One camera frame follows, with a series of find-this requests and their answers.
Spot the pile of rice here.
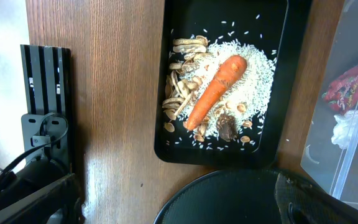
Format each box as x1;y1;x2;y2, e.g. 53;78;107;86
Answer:
166;14;278;152

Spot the red snack wrapper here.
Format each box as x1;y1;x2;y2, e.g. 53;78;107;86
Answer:
322;64;358;114

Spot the white tissue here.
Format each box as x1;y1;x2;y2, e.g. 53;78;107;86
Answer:
331;110;358;149

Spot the pile of almonds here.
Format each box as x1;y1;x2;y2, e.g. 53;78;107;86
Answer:
163;35;253;142

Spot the clear plastic bin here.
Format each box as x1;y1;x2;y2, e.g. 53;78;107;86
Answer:
301;0;358;209

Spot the grey aluminium mounting rail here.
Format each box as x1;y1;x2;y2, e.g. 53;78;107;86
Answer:
20;44;73;177

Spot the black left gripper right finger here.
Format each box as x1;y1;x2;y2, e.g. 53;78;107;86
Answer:
275;172;358;224

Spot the dark brown food lump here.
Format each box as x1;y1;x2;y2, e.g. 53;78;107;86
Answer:
216;114;237;142

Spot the round black tray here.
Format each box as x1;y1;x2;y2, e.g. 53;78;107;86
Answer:
154;170;282;224

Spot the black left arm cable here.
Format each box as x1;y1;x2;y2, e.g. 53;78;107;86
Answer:
0;112;70;200

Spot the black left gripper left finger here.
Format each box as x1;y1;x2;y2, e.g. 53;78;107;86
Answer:
0;174;83;223

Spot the black rectangular waste tray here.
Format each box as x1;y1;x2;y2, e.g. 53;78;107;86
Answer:
154;0;311;169

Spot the orange carrot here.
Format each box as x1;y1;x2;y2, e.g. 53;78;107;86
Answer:
186;55;247;131

